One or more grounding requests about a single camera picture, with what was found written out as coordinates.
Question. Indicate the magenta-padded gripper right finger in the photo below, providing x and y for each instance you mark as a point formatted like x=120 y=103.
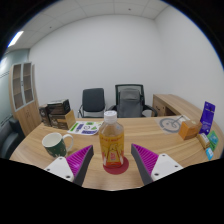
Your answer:
x=149 y=161

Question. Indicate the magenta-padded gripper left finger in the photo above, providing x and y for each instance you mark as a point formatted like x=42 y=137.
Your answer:
x=76 y=162

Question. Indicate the orange drink bottle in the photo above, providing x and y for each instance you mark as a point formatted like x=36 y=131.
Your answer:
x=111 y=143

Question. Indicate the flat round red coaster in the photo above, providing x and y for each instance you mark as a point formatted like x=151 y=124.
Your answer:
x=123 y=168

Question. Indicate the green and white mug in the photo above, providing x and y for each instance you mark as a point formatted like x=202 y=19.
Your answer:
x=55 y=145

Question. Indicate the printed sticker leaflet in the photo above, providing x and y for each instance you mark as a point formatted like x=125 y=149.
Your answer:
x=85 y=128

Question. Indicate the tan cardboard box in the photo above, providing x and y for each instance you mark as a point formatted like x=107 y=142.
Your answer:
x=65 y=120

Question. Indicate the orange-brown cardboard box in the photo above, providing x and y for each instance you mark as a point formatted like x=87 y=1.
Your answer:
x=190 y=129

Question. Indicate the small dark upright box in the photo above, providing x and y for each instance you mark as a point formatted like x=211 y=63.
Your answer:
x=43 y=115

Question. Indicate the small tan box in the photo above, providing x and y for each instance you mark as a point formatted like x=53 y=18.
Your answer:
x=203 y=140

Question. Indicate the grey mesh office chair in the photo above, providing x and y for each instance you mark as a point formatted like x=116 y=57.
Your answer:
x=130 y=101

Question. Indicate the black office chair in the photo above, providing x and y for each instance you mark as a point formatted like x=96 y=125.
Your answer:
x=93 y=100

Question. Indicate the green flat box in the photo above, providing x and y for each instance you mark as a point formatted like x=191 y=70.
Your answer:
x=213 y=140

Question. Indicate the dark sofa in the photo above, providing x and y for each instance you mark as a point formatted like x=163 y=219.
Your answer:
x=10 y=136

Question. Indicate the purple standing pouch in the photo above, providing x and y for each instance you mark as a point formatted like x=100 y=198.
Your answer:
x=208 y=116

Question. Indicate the wooden shelf cabinet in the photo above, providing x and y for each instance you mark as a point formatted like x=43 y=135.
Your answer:
x=25 y=100

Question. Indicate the rectangular ceiling light panel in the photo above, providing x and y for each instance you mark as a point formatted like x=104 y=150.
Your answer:
x=15 y=38

